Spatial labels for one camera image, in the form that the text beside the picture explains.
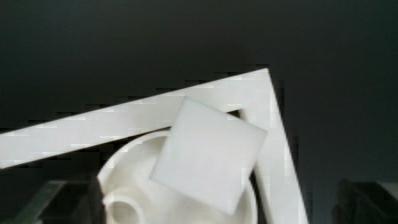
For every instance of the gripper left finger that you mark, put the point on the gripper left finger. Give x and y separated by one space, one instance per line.
64 204

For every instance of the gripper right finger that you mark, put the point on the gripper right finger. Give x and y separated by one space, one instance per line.
366 203

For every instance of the white round stool seat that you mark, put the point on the white round stool seat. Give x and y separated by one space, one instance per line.
140 202

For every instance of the white stool leg with tag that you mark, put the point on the white stool leg with tag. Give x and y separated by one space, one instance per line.
208 155

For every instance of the white right fence bar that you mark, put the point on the white right fence bar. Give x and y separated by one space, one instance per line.
275 175

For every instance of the white fence bar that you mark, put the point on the white fence bar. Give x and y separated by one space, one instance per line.
275 175
236 93

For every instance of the white front fence bar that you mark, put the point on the white front fence bar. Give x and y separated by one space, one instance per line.
236 93

